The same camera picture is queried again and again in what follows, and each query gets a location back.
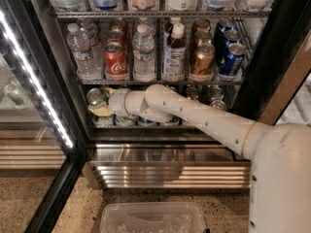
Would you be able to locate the pale can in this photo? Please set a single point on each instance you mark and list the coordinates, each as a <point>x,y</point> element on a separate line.
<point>212,93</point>
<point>218,104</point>

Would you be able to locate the middle wire shelf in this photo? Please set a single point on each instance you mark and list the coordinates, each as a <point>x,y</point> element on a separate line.
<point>106,82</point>

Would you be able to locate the red cola can middle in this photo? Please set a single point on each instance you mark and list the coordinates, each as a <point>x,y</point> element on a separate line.
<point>116,36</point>

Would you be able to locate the gold can middle front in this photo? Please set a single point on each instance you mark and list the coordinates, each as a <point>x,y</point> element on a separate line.
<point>203,58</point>

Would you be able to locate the blue can middle rear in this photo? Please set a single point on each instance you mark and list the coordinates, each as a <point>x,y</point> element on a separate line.
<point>223,25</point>

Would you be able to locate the clear plastic bin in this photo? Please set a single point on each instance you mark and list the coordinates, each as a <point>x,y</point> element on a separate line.
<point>153,217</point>

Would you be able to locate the centre water bottle front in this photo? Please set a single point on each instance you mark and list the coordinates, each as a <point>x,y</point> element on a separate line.
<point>144,51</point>

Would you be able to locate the brown tea bottle front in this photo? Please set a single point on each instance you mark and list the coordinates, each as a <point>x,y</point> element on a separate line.
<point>174,54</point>

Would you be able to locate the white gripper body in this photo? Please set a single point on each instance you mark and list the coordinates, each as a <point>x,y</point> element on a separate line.
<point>117,102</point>

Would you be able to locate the rear left water bottle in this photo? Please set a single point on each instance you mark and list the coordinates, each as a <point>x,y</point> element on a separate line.
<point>89,27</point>

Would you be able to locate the gold can bottom rear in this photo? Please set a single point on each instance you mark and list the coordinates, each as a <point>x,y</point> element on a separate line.
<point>192,93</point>

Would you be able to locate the red cola can front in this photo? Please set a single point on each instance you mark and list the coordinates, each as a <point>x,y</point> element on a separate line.
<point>116,67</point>

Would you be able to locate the upper wire shelf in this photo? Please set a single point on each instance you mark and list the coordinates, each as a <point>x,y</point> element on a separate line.
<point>100,14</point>

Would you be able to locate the brown tea bottle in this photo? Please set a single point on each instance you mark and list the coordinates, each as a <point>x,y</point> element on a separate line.
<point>169,26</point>
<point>174,54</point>

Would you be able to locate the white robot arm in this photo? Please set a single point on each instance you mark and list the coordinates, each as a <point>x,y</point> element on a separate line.
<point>280,155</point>

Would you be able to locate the water bottle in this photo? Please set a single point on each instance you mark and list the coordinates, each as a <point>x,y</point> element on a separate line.
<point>144,51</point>
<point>79,44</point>
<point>89,27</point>

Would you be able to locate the gold can middle rear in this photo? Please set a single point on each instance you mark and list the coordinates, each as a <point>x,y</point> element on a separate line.
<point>200,24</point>

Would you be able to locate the pale can bottom front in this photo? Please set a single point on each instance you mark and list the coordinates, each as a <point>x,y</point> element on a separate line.
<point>218,104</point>

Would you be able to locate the front left water bottle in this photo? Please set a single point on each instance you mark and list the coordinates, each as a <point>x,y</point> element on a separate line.
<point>79,44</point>

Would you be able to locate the gold can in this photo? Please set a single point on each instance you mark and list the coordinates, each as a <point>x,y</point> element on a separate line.
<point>203,58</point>
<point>199,38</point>
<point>192,93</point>
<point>200,24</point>

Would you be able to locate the blue can middle front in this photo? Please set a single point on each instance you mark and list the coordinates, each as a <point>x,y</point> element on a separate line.
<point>232,61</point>

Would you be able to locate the gold can middle centre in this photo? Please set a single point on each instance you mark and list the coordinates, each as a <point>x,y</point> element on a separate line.
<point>199,38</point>

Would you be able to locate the blue can middle centre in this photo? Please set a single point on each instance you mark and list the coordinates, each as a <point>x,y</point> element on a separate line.
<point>224,40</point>

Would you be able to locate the wire shelf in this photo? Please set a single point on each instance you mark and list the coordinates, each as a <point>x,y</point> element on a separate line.
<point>106,82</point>
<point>100,14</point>

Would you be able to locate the glass fridge door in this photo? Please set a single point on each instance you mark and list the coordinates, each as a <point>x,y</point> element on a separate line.
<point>31,146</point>

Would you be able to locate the brown tea bottle rear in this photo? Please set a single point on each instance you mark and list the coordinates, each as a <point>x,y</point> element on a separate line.
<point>169,26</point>

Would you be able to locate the red cola can rear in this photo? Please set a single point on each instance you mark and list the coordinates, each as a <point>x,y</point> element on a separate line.
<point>119,24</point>

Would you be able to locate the white LED light strip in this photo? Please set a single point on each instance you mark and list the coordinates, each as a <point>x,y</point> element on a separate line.
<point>27,68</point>

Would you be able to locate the pale can bottom rear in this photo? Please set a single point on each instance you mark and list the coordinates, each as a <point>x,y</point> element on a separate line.
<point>212,93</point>

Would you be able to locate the red cola can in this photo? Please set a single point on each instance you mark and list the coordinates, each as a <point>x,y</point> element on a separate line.
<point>119,24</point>
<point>116,67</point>
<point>116,36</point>

